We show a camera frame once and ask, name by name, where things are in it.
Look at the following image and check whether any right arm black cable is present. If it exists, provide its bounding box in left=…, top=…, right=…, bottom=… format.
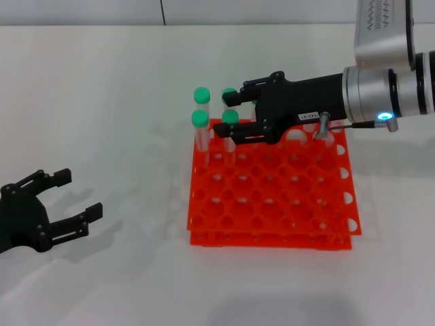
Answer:
left=313, top=111, right=399, bottom=141

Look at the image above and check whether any orange test tube rack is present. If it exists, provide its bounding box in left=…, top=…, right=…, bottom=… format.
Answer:
left=186, top=117, right=364, bottom=251

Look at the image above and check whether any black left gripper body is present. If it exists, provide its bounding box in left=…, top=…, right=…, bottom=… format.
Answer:
left=0, top=183, right=52, bottom=255

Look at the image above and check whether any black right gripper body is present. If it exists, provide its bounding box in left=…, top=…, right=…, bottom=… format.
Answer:
left=254, top=69, right=350, bottom=145

